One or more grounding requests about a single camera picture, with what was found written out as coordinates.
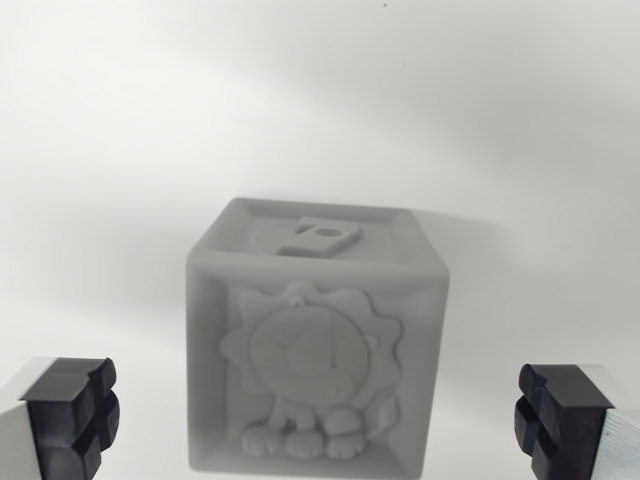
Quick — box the gripper left finger with silver black pad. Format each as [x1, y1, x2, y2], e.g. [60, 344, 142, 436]
[0, 356, 121, 480]

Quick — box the gripper right finger with silver black pad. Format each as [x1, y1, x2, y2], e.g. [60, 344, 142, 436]
[513, 363, 640, 480]

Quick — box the grey lion cube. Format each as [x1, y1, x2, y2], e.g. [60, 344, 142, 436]
[183, 196, 449, 474]

